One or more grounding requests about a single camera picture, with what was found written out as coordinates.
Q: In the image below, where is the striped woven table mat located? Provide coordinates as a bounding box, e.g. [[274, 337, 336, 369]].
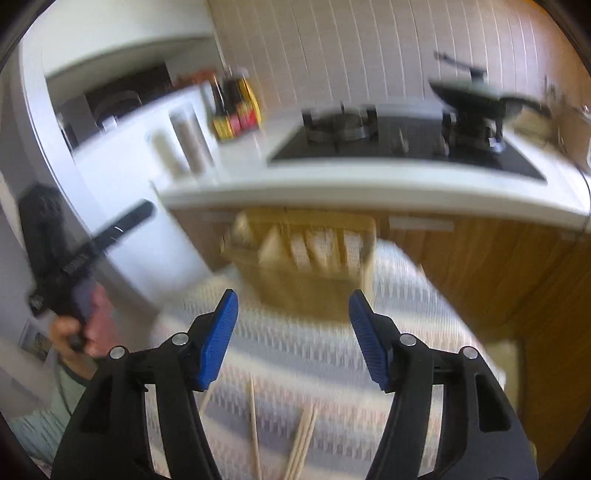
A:
[[148, 242, 504, 480]]

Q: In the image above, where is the steel canister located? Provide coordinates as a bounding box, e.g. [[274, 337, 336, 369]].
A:
[[168, 108, 215, 174]]

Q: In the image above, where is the black wok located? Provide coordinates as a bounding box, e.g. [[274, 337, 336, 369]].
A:
[[427, 80, 555, 121]]

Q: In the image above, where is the white appliance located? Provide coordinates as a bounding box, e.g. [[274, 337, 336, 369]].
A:
[[74, 88, 213, 305]]

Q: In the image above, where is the person's left hand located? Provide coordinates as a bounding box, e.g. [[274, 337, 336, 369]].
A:
[[48, 281, 112, 358]]

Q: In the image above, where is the brown container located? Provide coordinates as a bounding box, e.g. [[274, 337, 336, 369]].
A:
[[175, 69, 218, 86]]

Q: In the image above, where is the small wall picture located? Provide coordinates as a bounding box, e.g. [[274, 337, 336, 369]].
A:
[[21, 320, 51, 361]]

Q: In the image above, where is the black gas stove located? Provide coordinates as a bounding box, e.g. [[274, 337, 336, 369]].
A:
[[270, 104, 548, 185]]

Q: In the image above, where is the wooden kitchen counter cabinet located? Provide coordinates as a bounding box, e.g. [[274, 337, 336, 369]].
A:
[[152, 88, 591, 462]]

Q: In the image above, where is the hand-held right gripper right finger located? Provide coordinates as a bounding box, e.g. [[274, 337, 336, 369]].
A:
[[348, 288, 541, 480]]

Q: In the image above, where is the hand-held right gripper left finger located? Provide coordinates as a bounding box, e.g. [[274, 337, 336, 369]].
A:
[[51, 288, 241, 480]]

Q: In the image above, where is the red label sauce bottle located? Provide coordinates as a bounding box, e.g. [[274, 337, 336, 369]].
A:
[[235, 69, 264, 134]]

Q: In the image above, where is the black box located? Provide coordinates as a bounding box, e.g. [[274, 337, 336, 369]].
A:
[[85, 65, 174, 121]]

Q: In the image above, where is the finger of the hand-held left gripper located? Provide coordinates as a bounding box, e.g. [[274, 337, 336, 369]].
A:
[[90, 199, 155, 259]]

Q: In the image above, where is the dark sauce bottle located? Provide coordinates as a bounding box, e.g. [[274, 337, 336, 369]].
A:
[[210, 76, 241, 141]]

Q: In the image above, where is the yellow slotted utensil basket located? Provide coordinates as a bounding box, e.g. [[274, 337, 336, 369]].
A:
[[222, 210, 377, 321]]

